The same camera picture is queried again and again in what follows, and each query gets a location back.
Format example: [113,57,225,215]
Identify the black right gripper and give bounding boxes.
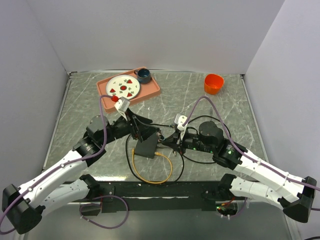
[162,128,215,155]

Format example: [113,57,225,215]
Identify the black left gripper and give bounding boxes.
[99,107,160,146]

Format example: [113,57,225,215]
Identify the long black ethernet cable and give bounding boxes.
[124,115,232,183]

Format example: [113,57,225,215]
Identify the black network switch box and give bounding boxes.
[134,134,159,159]

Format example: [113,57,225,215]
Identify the yellow ethernet cable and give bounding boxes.
[131,147,174,185]

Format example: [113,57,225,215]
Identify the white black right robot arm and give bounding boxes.
[162,121,317,223]

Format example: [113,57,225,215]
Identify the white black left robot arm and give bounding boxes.
[1,110,159,235]

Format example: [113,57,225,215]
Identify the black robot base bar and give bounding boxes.
[68,174,247,215]

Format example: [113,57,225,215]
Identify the white plate with strawberries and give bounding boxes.
[105,74,141,100]

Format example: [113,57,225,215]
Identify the dark blue mug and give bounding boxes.
[134,68,151,84]

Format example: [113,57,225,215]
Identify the orange plastic cup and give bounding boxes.
[204,73,225,95]

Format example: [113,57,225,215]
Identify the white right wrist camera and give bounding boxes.
[174,113,187,140]

